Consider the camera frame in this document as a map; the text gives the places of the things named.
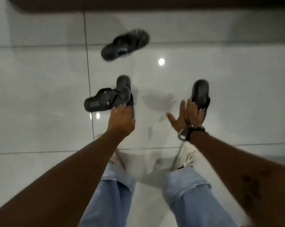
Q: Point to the person's left hand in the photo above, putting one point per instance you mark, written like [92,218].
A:
[120,121]

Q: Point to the person's right hand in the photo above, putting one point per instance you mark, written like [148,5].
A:
[188,118]

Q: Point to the person's right thumb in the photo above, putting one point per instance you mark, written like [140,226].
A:
[172,118]

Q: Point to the person's left fingers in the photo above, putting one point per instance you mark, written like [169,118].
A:
[120,108]

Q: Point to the person's left forearm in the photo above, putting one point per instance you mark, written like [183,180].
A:
[62,182]

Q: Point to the person's right forearm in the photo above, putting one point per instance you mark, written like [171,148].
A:
[246,177]

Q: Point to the black slide sandal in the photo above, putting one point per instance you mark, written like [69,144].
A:
[124,82]
[200,92]

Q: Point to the black wristband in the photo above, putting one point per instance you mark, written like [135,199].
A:
[196,130]

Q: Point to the white right shoe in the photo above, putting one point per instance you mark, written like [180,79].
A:
[185,156]

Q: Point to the white shoe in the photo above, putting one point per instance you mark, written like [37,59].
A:
[185,156]
[116,160]

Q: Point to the white left shoe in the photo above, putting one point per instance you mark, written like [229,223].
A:
[116,160]

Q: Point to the light blue jeans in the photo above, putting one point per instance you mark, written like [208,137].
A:
[109,200]

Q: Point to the dark wooden furniture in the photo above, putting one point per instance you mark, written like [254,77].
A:
[144,3]

